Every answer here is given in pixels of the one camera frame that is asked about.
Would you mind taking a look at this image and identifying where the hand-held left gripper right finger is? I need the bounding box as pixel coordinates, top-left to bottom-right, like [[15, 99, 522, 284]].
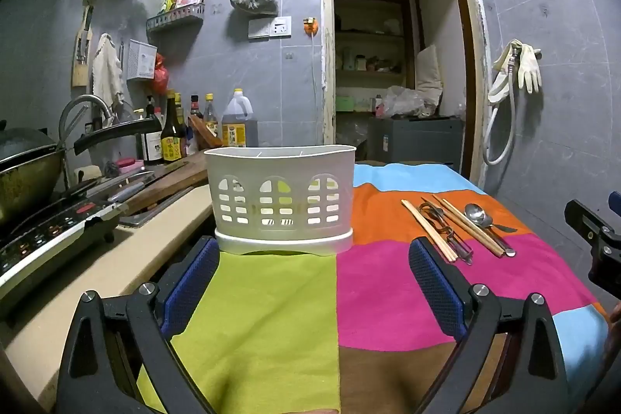
[[409, 237, 568, 414]]

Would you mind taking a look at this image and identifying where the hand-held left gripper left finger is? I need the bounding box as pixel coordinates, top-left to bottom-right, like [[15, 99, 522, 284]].
[[57, 236, 221, 414]]

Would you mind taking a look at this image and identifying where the white plastic utensil basket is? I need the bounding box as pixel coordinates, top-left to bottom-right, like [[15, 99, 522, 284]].
[[204, 145, 357, 257]]

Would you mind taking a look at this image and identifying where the person's right hand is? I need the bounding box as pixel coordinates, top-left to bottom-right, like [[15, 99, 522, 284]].
[[605, 301, 621, 361]]

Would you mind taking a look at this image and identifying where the metal peeler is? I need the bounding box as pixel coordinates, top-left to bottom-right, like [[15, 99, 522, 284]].
[[427, 201, 475, 265]]

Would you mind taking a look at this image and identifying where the colourful patchwork cloth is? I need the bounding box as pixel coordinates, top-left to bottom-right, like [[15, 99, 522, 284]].
[[138, 162, 612, 414]]

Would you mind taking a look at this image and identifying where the metal spoon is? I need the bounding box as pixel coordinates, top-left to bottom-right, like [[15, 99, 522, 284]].
[[464, 203, 516, 258]]

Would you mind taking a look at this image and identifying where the kitchen knife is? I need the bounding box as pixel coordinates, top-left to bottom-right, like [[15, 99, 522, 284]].
[[85, 171, 156, 204]]

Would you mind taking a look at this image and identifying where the dark grey cabinet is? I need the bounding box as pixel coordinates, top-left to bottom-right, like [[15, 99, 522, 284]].
[[366, 116, 464, 175]]

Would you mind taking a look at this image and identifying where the dark bottle white label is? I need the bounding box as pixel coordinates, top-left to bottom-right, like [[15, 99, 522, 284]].
[[133, 108, 164, 166]]

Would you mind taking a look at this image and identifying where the brown wooden block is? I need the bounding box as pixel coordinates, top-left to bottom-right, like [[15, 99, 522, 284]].
[[188, 116, 221, 150]]

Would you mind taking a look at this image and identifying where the large cooking oil bottle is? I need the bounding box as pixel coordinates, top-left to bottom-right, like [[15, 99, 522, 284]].
[[222, 89, 254, 148]]

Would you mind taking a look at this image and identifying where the clear bottle yellow cap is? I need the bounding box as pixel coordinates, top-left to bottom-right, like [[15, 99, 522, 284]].
[[204, 93, 219, 137]]

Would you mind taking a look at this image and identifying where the clear plastic bag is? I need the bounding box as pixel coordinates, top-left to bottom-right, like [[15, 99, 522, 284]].
[[376, 85, 440, 120]]

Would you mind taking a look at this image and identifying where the black wok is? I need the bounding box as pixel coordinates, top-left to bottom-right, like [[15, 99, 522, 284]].
[[0, 118, 163, 223]]

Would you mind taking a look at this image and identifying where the beige pillow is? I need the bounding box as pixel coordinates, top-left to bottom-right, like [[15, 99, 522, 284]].
[[416, 44, 442, 104]]

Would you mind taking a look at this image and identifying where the red plastic bag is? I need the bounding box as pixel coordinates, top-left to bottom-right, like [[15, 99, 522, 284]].
[[153, 52, 170, 92]]

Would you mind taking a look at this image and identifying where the chrome faucet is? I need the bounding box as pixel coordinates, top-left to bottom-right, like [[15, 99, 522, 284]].
[[58, 95, 114, 148]]

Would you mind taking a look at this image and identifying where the wooden storage shelf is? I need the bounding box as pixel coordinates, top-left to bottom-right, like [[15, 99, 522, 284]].
[[334, 0, 418, 114]]

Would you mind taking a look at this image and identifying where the dark wok lid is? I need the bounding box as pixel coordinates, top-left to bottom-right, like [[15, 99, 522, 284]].
[[0, 121, 54, 163]]

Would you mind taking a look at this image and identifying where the cream hanging towel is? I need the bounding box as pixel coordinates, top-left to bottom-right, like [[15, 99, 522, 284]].
[[91, 33, 124, 107]]

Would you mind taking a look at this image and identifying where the hanging wooden board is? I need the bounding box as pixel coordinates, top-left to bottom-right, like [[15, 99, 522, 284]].
[[72, 0, 95, 89]]

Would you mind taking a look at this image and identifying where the white hose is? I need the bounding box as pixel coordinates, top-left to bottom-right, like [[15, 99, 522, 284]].
[[482, 69, 517, 166]]

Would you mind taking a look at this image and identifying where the white wall box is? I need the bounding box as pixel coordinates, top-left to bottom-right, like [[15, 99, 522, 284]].
[[127, 40, 158, 80]]

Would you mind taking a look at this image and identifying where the door frame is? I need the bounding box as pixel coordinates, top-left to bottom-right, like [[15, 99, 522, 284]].
[[317, 0, 491, 194]]

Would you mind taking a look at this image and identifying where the grey switch cover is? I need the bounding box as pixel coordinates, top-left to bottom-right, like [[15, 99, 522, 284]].
[[247, 19, 271, 42]]

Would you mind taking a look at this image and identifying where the metal wall shelf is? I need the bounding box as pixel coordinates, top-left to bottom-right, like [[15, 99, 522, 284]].
[[146, 4, 205, 31]]

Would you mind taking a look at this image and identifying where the white wall socket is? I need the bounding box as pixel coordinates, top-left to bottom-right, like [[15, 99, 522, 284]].
[[269, 16, 293, 39]]

